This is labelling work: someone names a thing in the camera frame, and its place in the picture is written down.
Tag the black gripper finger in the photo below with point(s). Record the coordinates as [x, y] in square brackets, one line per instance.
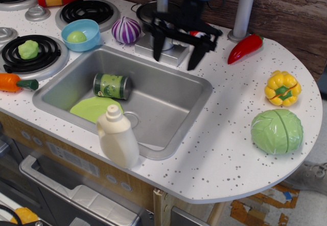
[159, 37]
[197, 55]

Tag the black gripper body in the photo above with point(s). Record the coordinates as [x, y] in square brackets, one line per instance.
[178, 29]

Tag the cream detergent bottle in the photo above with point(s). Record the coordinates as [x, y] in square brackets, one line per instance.
[117, 140]

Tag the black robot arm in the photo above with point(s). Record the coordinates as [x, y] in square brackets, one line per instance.
[191, 10]

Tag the silver sink basin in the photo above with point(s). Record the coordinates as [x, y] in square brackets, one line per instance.
[163, 104]

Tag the red white sushi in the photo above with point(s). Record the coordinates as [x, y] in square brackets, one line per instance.
[197, 33]

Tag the silver toy faucet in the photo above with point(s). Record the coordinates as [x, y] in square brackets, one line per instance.
[173, 52]

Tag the black pot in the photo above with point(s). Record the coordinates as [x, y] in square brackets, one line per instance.
[144, 13]

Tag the purple striped onion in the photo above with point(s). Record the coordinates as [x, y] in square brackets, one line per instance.
[126, 30]

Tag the red chili pepper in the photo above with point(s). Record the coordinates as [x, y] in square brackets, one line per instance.
[246, 46]

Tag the grey support pole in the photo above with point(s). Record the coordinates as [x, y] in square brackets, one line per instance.
[240, 29]

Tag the back right stove burner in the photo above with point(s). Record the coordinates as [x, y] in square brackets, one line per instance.
[104, 13]

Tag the green pea can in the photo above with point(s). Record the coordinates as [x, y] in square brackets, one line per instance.
[112, 86]

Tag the light blue bowl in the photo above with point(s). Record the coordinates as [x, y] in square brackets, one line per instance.
[89, 27]

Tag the green ball in bowl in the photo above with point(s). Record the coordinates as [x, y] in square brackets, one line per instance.
[76, 37]

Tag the yellow bell pepper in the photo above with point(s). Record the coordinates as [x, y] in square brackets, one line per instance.
[282, 89]

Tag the light green plate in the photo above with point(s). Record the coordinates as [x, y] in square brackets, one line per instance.
[91, 108]

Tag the front left stove burner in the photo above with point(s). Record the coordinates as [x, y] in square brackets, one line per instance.
[52, 57]

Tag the green cabbage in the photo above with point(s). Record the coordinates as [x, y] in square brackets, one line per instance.
[277, 131]

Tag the grey stove knob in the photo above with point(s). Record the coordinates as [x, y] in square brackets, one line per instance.
[7, 35]
[37, 13]

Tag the green lettuce piece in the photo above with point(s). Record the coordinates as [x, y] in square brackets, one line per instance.
[28, 50]

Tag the grey stove knob left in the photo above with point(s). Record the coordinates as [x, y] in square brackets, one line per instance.
[7, 35]

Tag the orange toy carrot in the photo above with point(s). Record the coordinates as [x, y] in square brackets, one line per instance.
[13, 83]

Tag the silver oven door handle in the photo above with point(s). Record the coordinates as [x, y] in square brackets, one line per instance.
[76, 200]

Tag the yellow object with black cable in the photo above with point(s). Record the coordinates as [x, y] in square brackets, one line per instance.
[24, 214]

